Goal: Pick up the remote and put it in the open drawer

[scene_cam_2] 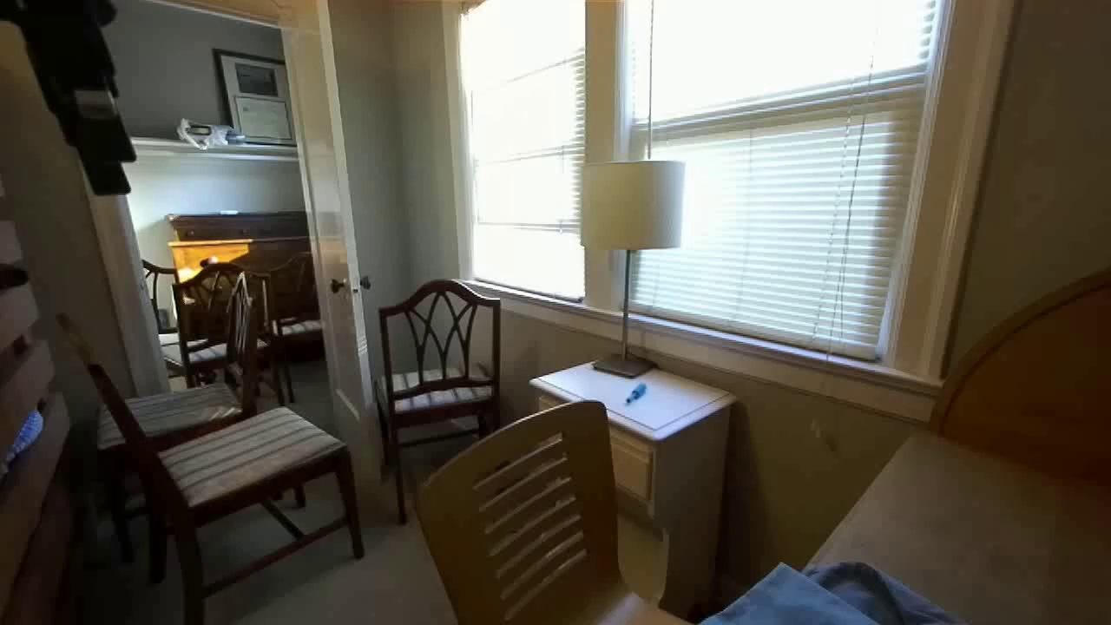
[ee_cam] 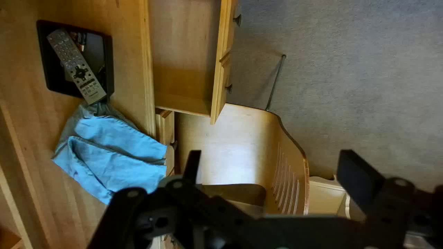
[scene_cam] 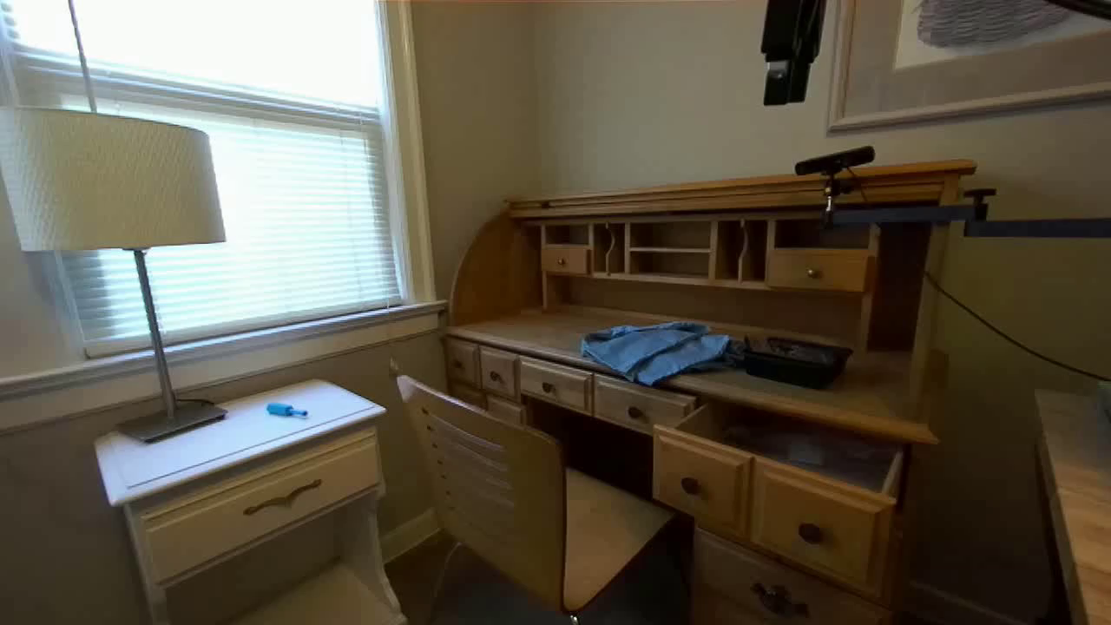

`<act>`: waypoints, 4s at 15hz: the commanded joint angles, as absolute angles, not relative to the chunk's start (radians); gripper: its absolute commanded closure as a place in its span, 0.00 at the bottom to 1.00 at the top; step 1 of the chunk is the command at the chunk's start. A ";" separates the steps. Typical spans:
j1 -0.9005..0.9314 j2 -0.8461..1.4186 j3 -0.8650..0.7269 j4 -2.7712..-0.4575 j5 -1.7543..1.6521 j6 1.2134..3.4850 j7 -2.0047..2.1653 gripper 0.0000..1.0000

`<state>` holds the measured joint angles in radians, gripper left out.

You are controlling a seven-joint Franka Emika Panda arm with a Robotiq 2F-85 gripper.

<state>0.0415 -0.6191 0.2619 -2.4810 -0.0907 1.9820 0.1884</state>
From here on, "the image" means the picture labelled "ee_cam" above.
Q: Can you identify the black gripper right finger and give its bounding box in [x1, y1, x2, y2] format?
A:
[337, 149, 385, 212]

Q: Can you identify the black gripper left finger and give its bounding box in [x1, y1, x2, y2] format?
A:
[183, 150, 201, 183]

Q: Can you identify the grey remote control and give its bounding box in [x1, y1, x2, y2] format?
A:
[47, 28, 107, 104]

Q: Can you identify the open wooden desk drawer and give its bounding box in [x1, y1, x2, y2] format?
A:
[150, 0, 240, 122]

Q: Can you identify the wooden chair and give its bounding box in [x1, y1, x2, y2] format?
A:
[176, 103, 310, 214]

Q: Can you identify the light blue cloth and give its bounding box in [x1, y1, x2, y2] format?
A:
[51, 102, 168, 204]

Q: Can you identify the wooden roll-top desk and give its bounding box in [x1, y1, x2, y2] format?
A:
[0, 0, 168, 249]

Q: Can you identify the black plastic tray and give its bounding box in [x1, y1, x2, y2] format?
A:
[36, 19, 115, 98]

